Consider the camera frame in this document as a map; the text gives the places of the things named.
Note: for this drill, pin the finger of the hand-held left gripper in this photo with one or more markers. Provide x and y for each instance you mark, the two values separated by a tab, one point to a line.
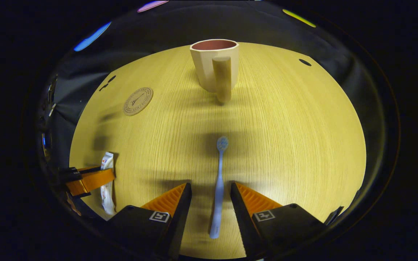
70	174
93	180

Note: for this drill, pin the wooden desktop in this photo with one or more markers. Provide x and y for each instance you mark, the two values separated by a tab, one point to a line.
285	145

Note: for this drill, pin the white toothpaste tube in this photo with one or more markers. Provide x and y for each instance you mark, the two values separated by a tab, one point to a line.
107	199

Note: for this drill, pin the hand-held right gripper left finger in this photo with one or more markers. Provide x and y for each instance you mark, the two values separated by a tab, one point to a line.
180	221

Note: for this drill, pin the round brown coaster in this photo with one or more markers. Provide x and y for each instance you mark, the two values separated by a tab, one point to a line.
138	101

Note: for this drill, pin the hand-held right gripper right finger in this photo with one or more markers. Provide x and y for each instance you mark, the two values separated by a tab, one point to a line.
240	221

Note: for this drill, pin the light blue toothbrush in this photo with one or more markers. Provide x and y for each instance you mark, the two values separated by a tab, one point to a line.
219	188

